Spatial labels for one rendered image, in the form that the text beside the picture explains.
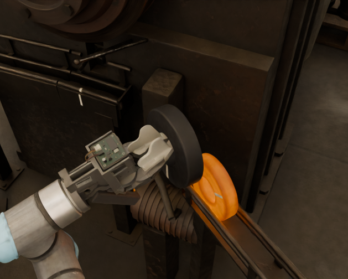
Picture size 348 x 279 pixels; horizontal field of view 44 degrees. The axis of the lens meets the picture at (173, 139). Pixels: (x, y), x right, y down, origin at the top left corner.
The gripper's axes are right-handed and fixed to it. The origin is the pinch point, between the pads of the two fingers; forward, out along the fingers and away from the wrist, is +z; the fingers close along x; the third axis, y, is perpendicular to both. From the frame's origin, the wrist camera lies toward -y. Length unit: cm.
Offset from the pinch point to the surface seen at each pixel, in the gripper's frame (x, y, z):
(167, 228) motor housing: 7.3, -43.3, -9.0
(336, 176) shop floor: 17, -113, 65
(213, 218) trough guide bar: -6.2, -24.6, 0.2
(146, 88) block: 27.7, -14.4, 4.9
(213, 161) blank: 1.2, -16.4, 6.7
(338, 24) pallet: 90, -117, 134
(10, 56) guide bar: 74, -19, -21
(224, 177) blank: -3.1, -17.0, 6.3
